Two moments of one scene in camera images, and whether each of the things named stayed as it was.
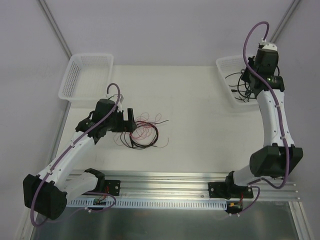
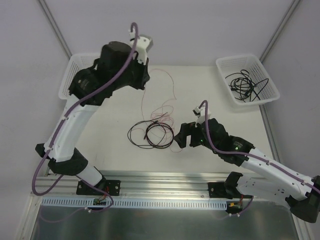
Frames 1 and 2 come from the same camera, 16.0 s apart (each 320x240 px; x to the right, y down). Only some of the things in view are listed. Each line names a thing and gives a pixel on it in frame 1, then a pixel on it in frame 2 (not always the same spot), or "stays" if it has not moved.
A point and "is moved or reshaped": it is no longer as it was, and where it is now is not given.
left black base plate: (112, 187) stays
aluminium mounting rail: (160, 185) stays
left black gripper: (130, 119) → (142, 72)
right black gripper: (249, 81) → (195, 136)
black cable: (126, 136) is moved or reshaped
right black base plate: (229, 190) stays
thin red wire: (145, 128) is moved or reshaped
